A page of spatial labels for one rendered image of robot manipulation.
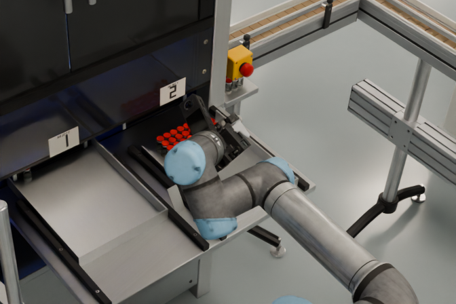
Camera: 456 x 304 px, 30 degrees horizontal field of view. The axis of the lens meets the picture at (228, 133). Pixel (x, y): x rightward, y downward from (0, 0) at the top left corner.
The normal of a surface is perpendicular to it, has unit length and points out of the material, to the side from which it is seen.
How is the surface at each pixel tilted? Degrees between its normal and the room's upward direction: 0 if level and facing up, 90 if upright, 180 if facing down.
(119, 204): 0
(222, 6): 90
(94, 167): 0
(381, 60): 0
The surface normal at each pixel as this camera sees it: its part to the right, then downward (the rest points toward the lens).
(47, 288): 0.65, 0.54
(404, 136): -0.76, 0.39
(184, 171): -0.29, 0.20
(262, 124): 0.07, -0.75
